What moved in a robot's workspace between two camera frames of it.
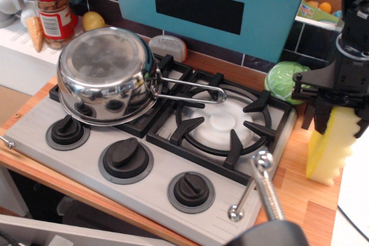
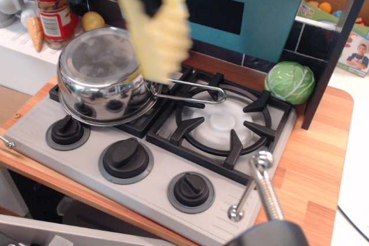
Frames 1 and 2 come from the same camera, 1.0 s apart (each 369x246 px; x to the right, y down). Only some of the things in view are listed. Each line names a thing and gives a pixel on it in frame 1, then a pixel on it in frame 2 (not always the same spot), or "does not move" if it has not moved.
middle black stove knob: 125,162 does not move
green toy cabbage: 279,82 does not move
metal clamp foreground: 261,162 does not move
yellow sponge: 328,152 to 162,41
